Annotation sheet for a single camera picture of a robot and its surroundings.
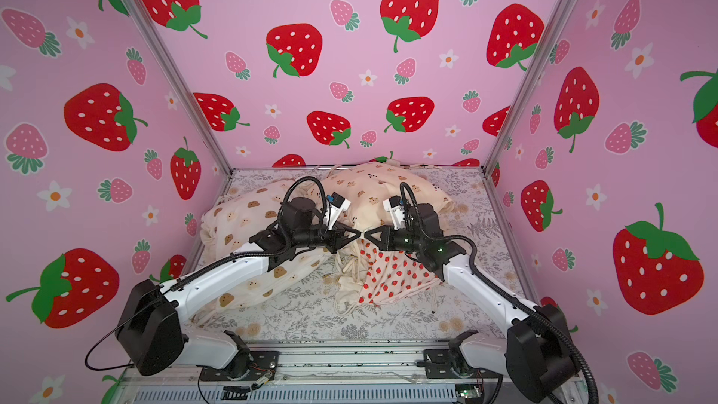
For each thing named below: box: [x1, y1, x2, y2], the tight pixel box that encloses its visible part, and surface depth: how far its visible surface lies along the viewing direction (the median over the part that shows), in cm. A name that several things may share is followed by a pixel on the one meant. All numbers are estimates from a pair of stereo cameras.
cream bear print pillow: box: [320, 162, 456, 237], surface depth 83 cm
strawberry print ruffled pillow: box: [334, 237, 444, 314], surface depth 87 cm
